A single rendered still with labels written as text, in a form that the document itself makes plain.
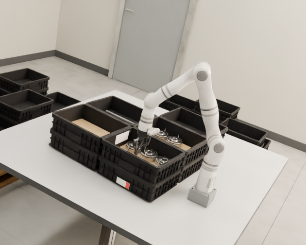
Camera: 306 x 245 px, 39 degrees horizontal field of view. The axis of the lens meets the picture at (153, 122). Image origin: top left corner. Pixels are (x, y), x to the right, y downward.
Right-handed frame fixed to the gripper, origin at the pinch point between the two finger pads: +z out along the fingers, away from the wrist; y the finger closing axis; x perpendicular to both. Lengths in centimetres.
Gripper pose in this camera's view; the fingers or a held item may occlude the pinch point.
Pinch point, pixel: (139, 150)
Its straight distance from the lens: 242.5
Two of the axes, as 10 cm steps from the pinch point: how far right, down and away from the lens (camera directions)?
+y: -6.0, 2.0, -7.7
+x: 7.7, 4.0, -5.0
